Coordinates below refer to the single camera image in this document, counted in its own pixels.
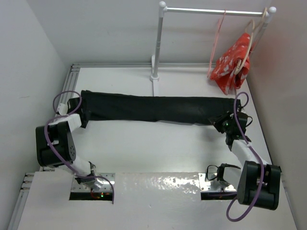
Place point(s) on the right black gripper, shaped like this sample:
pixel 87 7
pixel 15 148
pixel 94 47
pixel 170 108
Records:
pixel 217 120

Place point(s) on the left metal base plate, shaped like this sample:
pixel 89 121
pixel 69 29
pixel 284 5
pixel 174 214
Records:
pixel 100 183

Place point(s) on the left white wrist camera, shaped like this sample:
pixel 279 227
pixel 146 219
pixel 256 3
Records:
pixel 62 109

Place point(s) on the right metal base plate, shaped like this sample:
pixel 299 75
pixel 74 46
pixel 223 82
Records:
pixel 214 186

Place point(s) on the white clothes rack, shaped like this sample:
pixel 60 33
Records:
pixel 256 34

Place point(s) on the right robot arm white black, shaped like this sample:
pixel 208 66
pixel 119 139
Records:
pixel 254 178

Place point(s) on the metal base plate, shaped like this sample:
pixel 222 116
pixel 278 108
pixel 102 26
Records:
pixel 100 183
pixel 214 186

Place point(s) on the pink wire hanger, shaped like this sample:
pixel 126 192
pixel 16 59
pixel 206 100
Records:
pixel 217 32

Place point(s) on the black trousers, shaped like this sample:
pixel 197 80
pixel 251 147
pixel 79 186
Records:
pixel 99 106

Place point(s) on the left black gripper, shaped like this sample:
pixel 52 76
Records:
pixel 85 123

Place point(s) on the red patterned cloth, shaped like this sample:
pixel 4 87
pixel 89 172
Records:
pixel 232 68

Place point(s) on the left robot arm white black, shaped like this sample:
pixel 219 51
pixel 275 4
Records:
pixel 55 147

